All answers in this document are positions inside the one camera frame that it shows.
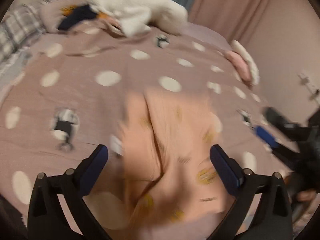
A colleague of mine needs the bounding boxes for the navy blue garment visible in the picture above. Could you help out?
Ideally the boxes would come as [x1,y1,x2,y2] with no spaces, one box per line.
[57,4,98,31]

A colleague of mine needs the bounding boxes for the person's right hand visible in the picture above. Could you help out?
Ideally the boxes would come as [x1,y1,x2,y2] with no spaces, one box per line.
[284,173,317,202]

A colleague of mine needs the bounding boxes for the mauve polka dot bedspread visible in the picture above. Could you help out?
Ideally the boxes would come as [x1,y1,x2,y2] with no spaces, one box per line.
[1,21,290,239]

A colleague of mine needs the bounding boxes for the folded pink and white clothes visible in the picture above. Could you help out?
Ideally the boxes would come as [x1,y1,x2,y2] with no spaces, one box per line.
[223,40,260,87]

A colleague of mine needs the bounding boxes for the white fluffy plush garment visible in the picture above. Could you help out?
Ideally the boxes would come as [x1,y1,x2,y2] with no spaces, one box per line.
[88,0,188,37]

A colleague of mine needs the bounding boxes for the plaid grey pillow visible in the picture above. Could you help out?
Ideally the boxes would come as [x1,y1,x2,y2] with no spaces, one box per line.
[1,1,46,62]

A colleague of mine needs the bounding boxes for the white wall power strip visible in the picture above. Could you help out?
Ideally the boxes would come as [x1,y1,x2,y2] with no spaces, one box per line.
[298,72,319,105]

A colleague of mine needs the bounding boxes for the peach cartoon print garment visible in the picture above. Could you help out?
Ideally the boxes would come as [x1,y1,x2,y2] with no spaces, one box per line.
[119,88,231,239]

